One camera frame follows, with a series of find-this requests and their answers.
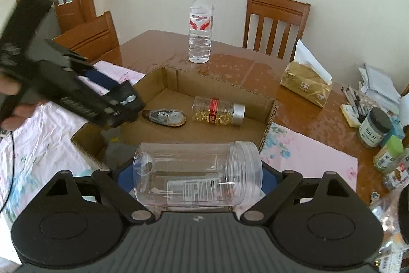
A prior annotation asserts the yellow sticky note pad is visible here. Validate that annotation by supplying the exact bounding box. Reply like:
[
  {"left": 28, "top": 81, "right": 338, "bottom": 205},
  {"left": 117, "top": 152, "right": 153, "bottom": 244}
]
[{"left": 340, "top": 104, "right": 361, "bottom": 128}]

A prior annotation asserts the wooden chair far centre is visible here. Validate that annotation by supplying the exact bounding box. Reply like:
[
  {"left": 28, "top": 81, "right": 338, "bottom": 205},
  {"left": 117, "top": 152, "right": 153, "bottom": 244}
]
[{"left": 242, "top": 0, "right": 311, "bottom": 61}]

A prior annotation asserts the pen holder with pens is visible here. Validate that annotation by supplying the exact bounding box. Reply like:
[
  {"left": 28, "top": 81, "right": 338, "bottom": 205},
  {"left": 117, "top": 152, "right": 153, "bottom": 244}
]
[{"left": 341, "top": 86, "right": 369, "bottom": 123}]

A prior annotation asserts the white paper stack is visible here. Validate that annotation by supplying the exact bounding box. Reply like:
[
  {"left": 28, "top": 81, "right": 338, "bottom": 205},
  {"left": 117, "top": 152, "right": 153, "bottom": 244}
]
[{"left": 358, "top": 64, "right": 401, "bottom": 116}]

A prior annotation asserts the dark lid glass jar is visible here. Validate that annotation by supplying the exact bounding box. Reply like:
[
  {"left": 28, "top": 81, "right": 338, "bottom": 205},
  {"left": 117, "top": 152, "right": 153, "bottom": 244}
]
[{"left": 358, "top": 107, "right": 392, "bottom": 148}]

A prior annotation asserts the clear water bottle red label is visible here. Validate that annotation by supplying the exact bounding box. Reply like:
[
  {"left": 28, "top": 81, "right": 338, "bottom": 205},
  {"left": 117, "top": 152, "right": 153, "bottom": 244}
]
[{"left": 188, "top": 0, "right": 213, "bottom": 64}]

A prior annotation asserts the gold tissue pack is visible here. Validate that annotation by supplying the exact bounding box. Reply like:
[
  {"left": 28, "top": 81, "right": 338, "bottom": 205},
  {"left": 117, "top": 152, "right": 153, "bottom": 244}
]
[{"left": 280, "top": 38, "right": 334, "bottom": 109}]

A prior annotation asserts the wooden chair left side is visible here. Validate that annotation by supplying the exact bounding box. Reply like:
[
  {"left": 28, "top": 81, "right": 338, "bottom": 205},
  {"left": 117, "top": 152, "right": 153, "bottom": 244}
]
[{"left": 53, "top": 11, "right": 122, "bottom": 65}]

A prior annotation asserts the green lid spice jar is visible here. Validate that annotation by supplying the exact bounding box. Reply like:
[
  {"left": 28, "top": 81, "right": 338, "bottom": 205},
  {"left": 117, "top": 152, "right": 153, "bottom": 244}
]
[{"left": 374, "top": 135, "right": 403, "bottom": 173}]

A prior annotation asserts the wooden chair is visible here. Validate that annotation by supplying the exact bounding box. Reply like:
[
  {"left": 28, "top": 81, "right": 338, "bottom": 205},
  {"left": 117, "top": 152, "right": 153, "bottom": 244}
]
[
  {"left": 53, "top": 11, "right": 122, "bottom": 65},
  {"left": 242, "top": 0, "right": 311, "bottom": 61}
]

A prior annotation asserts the clear snack bag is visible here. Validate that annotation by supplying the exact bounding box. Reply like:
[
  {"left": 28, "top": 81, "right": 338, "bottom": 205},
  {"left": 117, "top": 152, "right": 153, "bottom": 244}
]
[{"left": 369, "top": 189, "right": 408, "bottom": 272}]

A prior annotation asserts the person left hand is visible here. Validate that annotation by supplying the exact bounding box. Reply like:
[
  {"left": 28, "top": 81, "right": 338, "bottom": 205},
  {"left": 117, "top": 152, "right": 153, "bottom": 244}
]
[{"left": 1, "top": 73, "right": 48, "bottom": 131}]

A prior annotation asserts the pink floral tablecloth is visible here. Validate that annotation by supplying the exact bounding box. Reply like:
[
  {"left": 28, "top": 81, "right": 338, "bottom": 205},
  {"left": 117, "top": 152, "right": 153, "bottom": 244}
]
[{"left": 0, "top": 59, "right": 359, "bottom": 223}]

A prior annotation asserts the clear plastic jar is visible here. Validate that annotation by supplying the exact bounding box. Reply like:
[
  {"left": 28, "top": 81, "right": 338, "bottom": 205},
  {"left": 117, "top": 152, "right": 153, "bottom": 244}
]
[{"left": 133, "top": 141, "right": 263, "bottom": 209}]

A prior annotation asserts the open cardboard box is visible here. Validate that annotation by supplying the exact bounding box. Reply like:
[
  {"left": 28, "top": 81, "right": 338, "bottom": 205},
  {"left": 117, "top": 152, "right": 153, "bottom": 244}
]
[{"left": 71, "top": 65, "right": 279, "bottom": 170}]

